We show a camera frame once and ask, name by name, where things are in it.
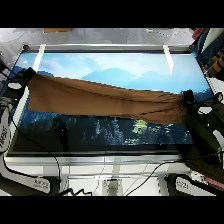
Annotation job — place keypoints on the dark olive garment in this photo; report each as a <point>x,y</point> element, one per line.
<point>200,140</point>

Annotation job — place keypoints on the heap of clothes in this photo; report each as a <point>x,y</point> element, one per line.
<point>210,53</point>

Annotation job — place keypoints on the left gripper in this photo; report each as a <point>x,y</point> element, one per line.
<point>28,74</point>

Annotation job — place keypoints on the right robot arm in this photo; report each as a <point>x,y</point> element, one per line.
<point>186,186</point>

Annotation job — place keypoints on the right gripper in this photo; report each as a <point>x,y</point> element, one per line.
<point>188,98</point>

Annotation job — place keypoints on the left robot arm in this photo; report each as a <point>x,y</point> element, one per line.
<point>20,181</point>

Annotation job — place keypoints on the brown garment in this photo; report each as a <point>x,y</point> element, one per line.
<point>100,100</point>

